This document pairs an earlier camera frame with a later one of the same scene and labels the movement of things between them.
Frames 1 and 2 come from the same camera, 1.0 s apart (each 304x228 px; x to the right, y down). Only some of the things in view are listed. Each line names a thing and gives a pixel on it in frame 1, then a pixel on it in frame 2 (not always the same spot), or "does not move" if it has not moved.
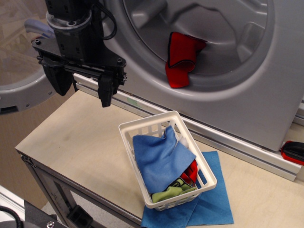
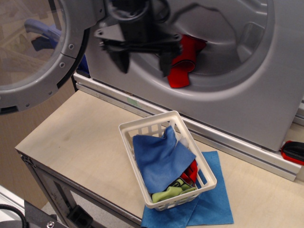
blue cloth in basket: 160,160 does not move
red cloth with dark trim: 182,50 does not move
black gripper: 82,49 to 140,36
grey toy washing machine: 249,76 does not move
